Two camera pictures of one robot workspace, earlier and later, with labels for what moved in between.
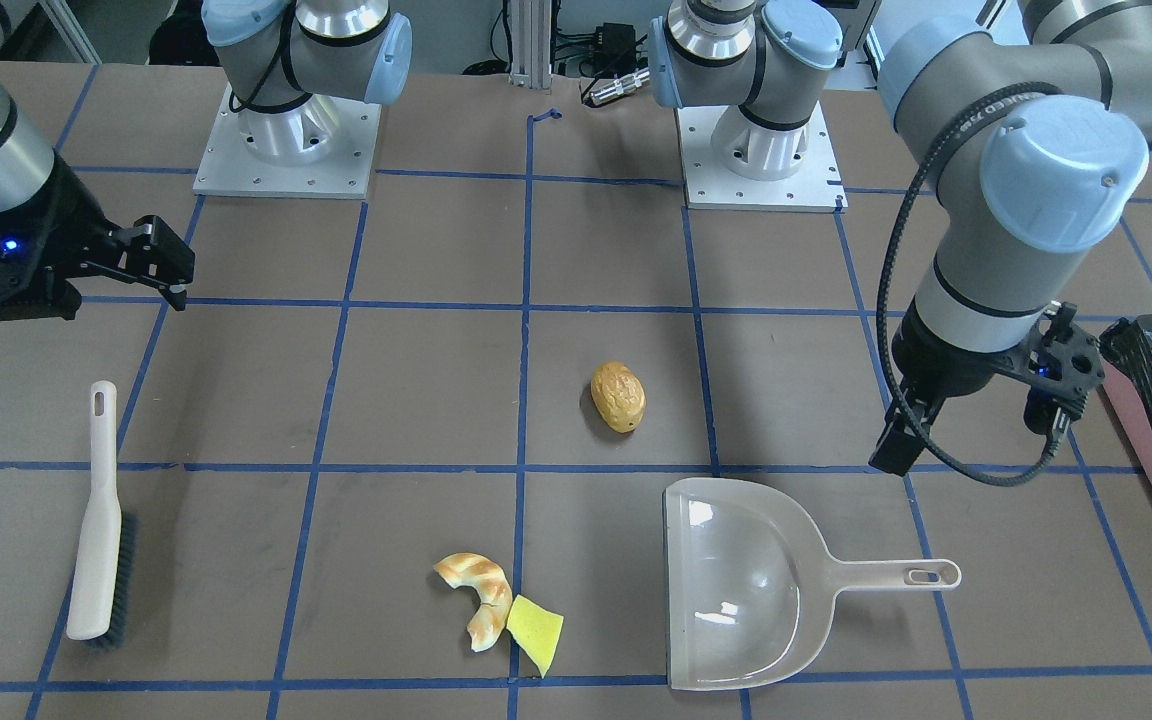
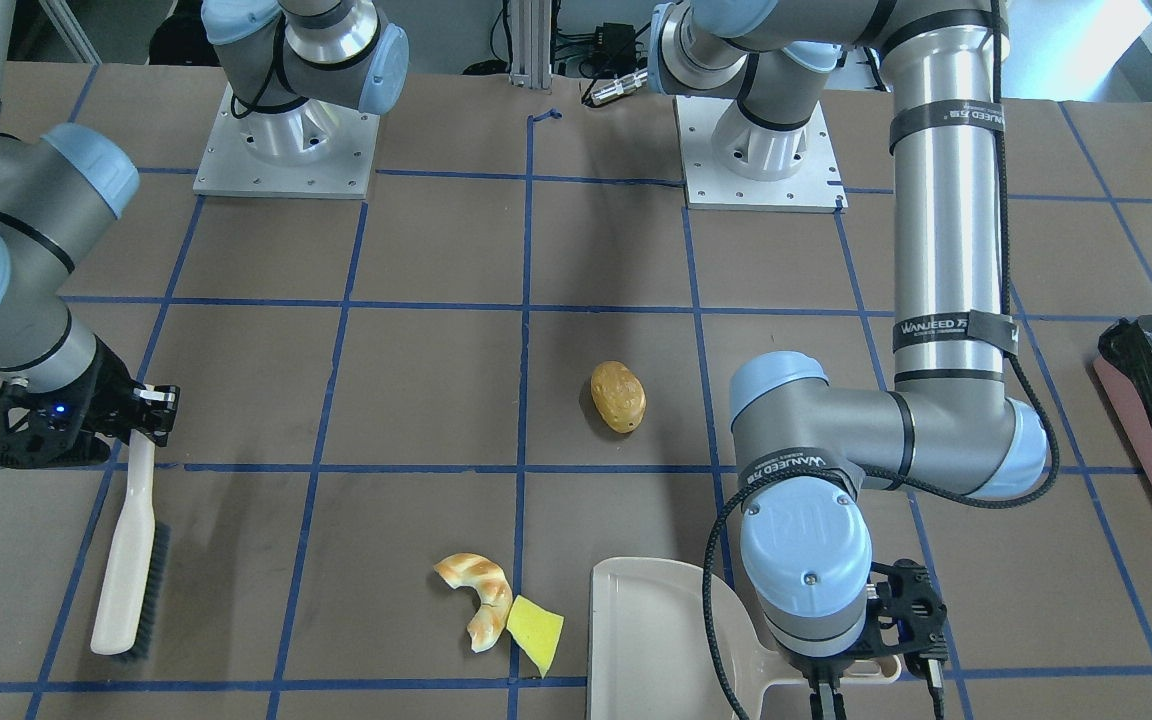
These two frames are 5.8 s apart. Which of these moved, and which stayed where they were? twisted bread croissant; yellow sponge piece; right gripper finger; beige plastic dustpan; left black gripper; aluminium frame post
Moved: beige plastic dustpan; right gripper finger; left black gripper
Stayed: aluminium frame post; twisted bread croissant; yellow sponge piece
